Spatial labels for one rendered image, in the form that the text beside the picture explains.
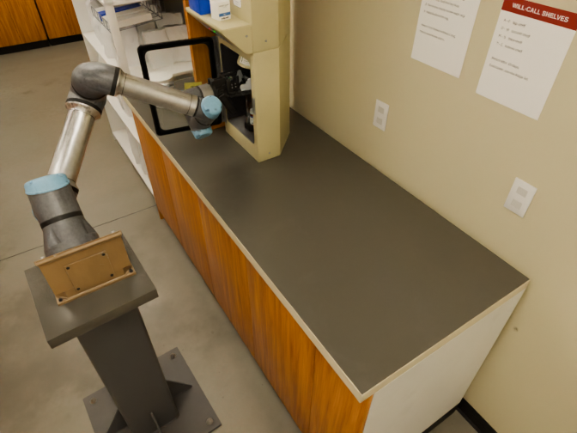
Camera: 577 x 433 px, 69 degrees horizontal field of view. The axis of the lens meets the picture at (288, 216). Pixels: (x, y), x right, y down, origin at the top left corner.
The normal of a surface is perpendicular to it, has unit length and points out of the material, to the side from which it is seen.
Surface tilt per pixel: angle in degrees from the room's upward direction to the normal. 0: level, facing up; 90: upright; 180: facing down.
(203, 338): 0
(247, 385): 0
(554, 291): 90
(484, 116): 90
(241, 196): 0
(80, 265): 90
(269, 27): 90
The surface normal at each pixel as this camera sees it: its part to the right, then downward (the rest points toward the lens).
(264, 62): 0.54, 0.55
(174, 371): 0.00, -0.75
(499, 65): -0.84, 0.36
